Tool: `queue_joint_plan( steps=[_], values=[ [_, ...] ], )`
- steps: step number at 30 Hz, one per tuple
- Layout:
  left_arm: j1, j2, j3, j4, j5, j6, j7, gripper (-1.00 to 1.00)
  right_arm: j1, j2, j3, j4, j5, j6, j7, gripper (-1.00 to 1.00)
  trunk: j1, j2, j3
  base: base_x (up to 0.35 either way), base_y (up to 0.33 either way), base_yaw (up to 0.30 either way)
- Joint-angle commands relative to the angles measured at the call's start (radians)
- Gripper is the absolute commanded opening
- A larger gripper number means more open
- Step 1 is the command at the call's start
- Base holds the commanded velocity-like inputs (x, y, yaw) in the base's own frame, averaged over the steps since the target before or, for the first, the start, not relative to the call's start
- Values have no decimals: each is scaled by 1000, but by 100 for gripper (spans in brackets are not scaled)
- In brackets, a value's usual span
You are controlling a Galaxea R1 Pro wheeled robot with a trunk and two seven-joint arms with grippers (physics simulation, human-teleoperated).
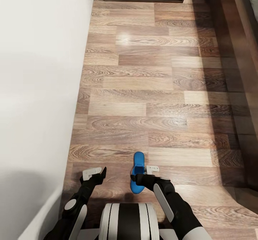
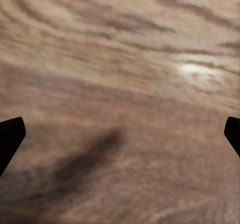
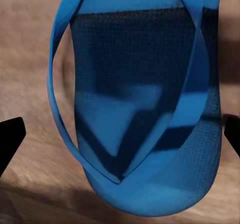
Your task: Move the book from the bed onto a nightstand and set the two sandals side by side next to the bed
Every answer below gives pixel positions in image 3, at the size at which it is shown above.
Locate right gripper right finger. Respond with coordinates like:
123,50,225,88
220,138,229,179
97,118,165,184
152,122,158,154
224,117,240,157

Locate sandal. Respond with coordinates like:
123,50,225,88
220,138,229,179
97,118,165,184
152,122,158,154
46,0,222,217

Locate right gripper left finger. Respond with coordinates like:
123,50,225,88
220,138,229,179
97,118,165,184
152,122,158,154
0,117,26,176

